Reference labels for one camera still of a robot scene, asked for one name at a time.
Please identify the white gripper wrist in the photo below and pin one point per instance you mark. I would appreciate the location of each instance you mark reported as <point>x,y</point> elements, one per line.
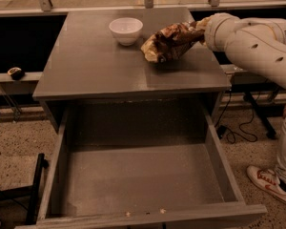
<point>212,32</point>

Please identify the brown chip bag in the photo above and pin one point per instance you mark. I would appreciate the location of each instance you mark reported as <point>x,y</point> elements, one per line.
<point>173,41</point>

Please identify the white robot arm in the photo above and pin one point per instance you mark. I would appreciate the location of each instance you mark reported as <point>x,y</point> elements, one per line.
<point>256,45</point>

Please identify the grey cabinet counter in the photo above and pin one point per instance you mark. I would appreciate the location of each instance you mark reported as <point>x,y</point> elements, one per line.
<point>87,63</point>

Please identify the open grey top drawer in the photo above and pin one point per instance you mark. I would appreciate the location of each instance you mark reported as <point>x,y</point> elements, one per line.
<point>141,165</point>

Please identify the white ceramic bowl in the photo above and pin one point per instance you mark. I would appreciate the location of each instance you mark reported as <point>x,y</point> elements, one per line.
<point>126,30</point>

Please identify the black table leg stand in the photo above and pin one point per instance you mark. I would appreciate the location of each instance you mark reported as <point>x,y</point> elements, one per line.
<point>271,132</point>

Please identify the white red sneaker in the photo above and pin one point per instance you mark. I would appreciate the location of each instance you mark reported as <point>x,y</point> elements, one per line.
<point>268,181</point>

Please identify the yellow black tape measure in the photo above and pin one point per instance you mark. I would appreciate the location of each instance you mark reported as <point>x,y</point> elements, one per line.
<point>16,73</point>

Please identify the black metal chair frame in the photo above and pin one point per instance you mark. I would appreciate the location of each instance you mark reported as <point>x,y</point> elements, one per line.
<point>22,140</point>

